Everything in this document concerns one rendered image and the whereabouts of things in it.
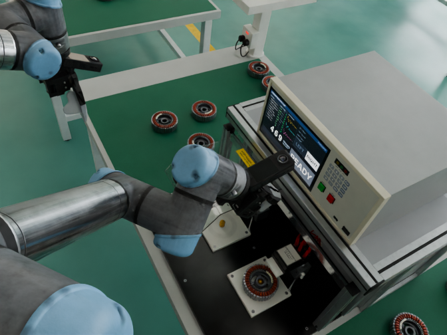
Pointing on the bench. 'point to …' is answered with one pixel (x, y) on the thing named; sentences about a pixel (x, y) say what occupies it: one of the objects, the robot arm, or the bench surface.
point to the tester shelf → (386, 240)
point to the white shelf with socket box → (261, 22)
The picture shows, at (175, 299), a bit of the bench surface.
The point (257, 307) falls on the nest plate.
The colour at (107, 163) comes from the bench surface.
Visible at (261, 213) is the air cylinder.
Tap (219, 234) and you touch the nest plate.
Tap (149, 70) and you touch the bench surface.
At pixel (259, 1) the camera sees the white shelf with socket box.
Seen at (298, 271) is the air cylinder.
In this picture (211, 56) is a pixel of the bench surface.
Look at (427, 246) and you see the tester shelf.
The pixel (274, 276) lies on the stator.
